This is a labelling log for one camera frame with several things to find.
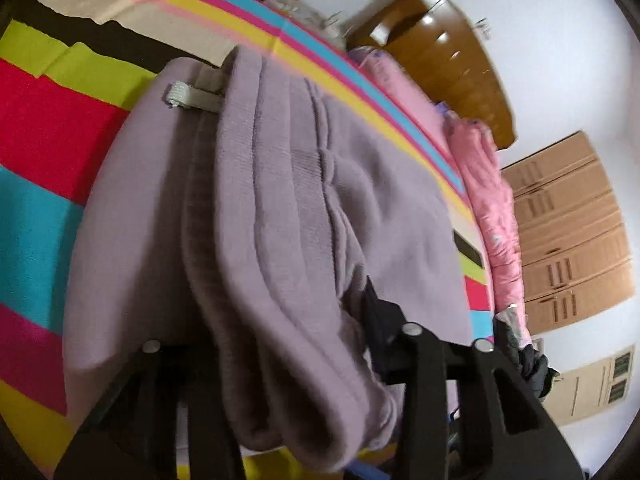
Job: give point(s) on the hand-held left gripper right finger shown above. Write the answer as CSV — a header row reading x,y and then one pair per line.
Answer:
x,y
387,340

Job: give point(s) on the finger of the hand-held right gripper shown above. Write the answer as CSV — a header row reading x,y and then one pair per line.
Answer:
x,y
507,330

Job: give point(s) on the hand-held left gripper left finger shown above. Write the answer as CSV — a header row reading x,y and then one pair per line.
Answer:
x,y
125,435

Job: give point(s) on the lilac pants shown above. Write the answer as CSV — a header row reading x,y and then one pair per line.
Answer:
x,y
300,185

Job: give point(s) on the labelled cardboard box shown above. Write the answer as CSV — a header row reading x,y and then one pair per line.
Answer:
x,y
590,390

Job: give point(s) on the stack of cardboard boxes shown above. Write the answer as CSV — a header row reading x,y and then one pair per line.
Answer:
x,y
570,240

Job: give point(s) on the pink quilt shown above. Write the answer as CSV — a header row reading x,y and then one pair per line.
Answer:
x,y
485,195

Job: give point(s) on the wooden headboard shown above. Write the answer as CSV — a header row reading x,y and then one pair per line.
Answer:
x,y
440,55

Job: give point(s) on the striped multicolour bed sheet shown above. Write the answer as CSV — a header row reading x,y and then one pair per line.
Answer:
x,y
45,125

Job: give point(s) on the pale printed cloth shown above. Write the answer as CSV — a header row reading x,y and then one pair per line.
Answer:
x,y
305,15

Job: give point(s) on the small white wall fitting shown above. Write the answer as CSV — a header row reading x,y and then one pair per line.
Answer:
x,y
483,27

